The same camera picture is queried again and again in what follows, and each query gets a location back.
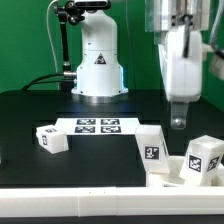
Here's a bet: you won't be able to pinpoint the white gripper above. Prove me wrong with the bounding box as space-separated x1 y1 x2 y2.
158 26 202 130

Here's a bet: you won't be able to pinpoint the white round stool seat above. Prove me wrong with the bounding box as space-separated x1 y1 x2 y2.
146 156 224 187

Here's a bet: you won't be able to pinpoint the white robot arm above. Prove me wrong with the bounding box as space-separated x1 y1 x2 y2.
73 0 224 130

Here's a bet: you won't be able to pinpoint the white marker sheet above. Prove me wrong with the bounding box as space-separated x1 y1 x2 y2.
55 118 139 135

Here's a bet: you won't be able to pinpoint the white L-shaped wall fixture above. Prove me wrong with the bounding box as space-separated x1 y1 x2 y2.
0 163 224 219

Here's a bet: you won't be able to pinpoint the black cables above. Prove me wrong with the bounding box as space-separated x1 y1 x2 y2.
21 70 78 91

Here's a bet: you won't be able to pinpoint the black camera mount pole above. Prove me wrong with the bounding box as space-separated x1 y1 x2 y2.
54 0 111 88

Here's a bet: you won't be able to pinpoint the white cable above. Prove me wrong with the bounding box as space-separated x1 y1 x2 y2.
46 0 60 74

